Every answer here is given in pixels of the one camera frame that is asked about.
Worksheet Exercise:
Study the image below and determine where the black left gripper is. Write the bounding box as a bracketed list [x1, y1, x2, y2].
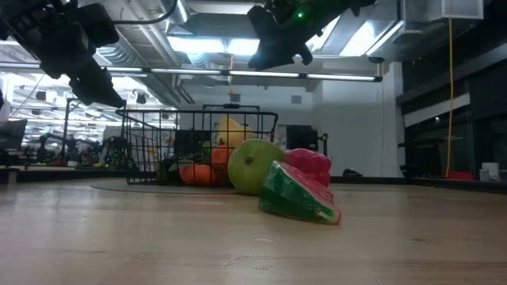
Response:
[10, 15, 128, 109]

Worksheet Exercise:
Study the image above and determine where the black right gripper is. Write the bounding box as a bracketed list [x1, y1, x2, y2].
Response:
[247, 0, 350, 72]

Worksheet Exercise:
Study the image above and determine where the yellow pear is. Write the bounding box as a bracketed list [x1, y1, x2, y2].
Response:
[215, 116, 254, 148]

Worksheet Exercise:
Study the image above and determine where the pink bell pepper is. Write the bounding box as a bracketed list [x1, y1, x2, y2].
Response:
[283, 148, 333, 188]

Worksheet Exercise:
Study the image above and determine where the green apple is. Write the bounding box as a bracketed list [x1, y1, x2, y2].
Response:
[227, 139, 287, 196]

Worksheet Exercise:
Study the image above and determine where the small orange tangerine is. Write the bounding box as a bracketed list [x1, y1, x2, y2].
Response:
[209, 144, 235, 172]

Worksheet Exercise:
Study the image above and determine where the watermelon slice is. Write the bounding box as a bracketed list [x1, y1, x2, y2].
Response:
[258, 160, 342, 226]

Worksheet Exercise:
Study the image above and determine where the long ceiling light bar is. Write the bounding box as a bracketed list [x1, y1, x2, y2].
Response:
[0, 62, 383, 83]

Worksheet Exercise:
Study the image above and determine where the black stand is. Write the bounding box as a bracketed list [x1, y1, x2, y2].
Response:
[316, 133, 330, 158]

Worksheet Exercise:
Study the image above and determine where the dark computer monitor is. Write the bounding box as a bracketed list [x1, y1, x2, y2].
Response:
[0, 118, 28, 152]

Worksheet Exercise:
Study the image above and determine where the black metal frame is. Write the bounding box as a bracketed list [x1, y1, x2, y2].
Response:
[61, 97, 128, 159]

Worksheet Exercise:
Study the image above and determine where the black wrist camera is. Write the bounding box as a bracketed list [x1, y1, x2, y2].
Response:
[74, 2, 120, 48]

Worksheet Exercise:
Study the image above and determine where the black wire basket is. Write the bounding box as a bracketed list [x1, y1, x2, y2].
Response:
[115, 103, 279, 187]

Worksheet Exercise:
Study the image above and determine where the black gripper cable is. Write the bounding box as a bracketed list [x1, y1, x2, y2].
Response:
[110, 0, 179, 26]

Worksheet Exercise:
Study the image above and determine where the silver ventilation duct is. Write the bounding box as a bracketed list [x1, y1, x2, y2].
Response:
[160, 0, 190, 25]

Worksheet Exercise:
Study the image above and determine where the yellow hanging cable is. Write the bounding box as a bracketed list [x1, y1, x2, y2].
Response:
[444, 15, 455, 178]

